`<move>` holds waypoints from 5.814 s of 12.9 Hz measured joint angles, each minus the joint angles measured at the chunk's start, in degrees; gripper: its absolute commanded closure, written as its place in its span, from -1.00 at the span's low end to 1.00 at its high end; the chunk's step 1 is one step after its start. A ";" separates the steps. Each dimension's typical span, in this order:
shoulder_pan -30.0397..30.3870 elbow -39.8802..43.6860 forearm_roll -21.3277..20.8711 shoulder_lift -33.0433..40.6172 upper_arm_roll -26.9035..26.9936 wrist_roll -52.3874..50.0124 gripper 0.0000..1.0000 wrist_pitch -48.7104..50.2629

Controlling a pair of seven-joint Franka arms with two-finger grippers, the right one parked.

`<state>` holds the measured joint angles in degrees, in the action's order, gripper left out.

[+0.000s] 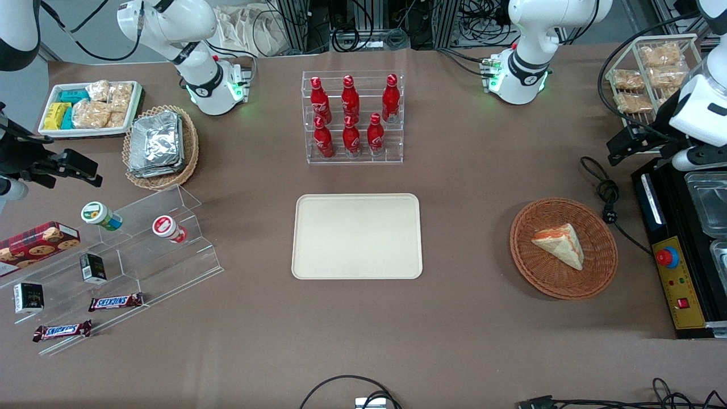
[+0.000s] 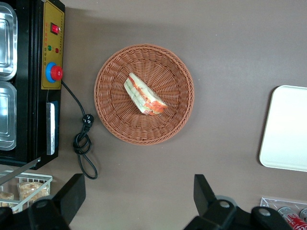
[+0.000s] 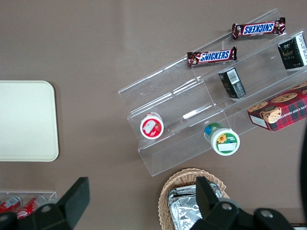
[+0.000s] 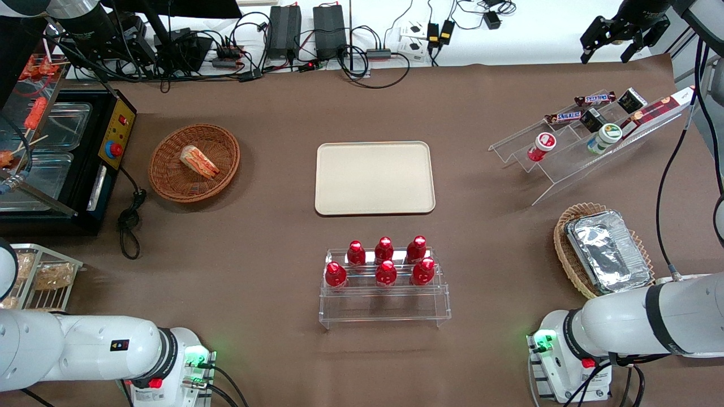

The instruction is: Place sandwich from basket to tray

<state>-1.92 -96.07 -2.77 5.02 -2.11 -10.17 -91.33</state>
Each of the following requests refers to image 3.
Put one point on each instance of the clear acrylic stepped shelf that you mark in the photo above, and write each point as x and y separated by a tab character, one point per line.
182	95

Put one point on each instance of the dark green box gold lettering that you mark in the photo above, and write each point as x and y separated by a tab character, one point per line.
291	54

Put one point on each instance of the clear acrylic can holder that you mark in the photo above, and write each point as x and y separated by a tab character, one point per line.
51	194

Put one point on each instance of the dark green box with barcode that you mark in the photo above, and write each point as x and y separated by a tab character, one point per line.
232	82

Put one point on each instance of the Snickers chocolate bar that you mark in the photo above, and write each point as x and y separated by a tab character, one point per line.
259	28
212	56

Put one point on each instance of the red cola can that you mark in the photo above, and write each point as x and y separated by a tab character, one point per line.
9	203
30	207

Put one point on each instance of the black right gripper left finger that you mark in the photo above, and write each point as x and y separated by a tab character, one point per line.
69	206

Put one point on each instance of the red tartan cookie box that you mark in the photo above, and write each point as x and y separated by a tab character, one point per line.
278	112

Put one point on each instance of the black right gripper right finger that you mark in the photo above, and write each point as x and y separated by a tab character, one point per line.
216	213

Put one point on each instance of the woven wicker basket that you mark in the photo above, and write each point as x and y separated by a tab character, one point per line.
168	191

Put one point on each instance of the red lid yogurt cup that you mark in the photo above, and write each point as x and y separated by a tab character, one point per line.
151	127

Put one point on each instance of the green sunflower yogurt cup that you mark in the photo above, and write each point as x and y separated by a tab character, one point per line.
223	140

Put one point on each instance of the cream plastic tray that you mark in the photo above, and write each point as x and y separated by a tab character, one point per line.
26	121

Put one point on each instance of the foil wrapped sandwich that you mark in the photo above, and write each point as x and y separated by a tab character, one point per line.
184	214
182	191

